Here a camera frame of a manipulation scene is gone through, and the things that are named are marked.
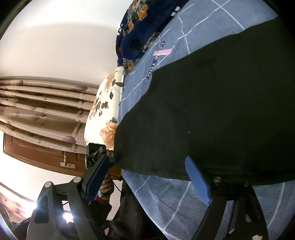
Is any navy dog print blanket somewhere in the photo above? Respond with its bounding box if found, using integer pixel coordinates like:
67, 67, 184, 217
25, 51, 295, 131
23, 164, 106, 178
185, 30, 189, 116
115, 0, 187, 71

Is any black pants orange lining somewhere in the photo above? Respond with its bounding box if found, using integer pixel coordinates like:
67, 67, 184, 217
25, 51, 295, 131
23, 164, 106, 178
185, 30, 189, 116
114, 18, 294, 185

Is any person's left hand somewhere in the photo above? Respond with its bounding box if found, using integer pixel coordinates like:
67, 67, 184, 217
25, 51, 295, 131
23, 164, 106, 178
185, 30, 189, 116
100, 173, 114, 201

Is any blue grid bed sheet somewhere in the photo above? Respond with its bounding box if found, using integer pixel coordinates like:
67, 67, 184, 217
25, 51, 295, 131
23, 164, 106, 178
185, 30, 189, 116
119, 0, 294, 239

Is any white floral pillow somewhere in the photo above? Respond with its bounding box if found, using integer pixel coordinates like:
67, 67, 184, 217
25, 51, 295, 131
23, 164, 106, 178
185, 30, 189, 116
84, 66, 125, 150

